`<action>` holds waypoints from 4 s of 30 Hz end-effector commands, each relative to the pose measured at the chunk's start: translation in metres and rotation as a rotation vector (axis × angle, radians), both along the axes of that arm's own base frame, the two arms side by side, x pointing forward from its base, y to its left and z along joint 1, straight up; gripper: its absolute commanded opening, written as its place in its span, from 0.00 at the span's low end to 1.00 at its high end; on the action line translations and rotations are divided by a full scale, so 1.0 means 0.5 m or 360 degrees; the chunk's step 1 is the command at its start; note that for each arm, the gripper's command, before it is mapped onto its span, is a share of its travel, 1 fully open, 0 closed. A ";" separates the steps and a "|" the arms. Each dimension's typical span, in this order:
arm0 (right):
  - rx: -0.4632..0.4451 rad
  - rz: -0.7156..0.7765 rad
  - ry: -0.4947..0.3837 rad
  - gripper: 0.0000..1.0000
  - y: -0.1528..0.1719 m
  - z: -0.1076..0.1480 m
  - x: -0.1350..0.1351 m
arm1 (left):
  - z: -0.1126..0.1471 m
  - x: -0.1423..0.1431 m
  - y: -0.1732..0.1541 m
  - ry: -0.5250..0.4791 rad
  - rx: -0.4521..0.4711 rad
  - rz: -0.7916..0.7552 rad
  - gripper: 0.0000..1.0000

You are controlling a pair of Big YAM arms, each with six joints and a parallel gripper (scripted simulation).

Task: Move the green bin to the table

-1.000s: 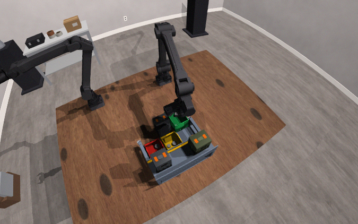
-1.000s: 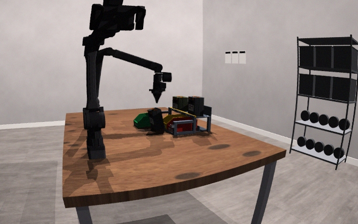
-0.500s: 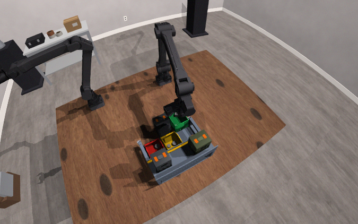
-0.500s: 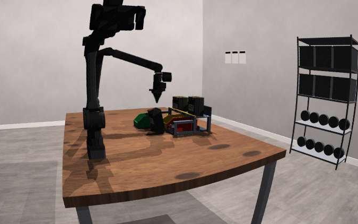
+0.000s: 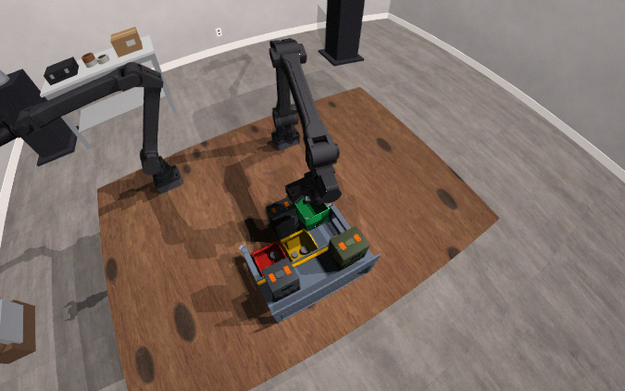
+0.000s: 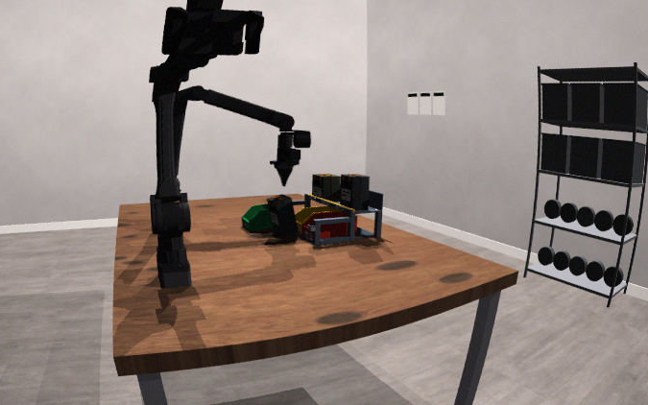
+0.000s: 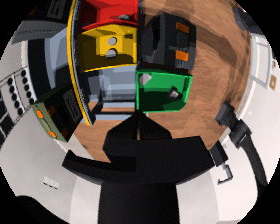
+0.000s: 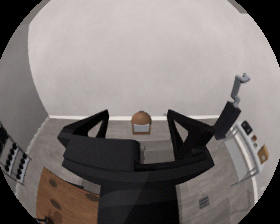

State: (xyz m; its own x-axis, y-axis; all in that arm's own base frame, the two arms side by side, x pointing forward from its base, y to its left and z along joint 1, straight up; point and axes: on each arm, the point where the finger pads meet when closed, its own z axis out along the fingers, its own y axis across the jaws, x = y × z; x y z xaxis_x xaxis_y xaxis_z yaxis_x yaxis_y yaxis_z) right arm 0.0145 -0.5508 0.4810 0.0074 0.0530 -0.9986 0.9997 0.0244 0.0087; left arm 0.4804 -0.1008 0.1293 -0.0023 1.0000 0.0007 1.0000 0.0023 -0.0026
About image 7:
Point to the yellow thin bar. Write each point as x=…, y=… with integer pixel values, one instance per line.
x=70, y=60

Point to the red open bin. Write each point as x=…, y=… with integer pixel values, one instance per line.
x=94, y=11

